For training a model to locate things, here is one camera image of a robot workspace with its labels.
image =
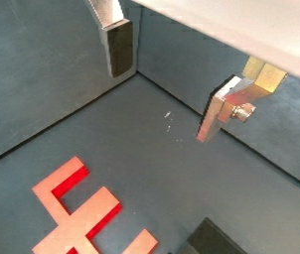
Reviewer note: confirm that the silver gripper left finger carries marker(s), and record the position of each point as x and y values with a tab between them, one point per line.
115	31

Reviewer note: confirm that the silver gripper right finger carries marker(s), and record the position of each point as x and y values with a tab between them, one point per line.
230	100

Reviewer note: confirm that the red E-shaped block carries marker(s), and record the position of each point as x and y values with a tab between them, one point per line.
76	227

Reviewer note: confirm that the black support block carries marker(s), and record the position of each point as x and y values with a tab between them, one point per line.
209	240

